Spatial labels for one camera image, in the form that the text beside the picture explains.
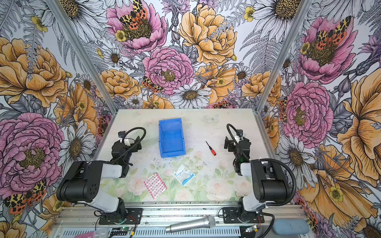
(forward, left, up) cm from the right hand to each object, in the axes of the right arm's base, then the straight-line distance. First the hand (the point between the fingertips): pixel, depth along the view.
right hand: (233, 140), depth 94 cm
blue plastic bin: (+5, +40, -8) cm, 41 cm away
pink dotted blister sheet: (-24, +47, -8) cm, 53 cm away
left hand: (+1, +63, +1) cm, 63 cm away
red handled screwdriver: (-3, +13, -8) cm, 15 cm away
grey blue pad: (-45, -19, -5) cm, 49 cm away
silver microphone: (-42, +19, -4) cm, 47 cm away
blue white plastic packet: (-18, +31, -7) cm, 37 cm away
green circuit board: (-45, -2, -8) cm, 45 cm away
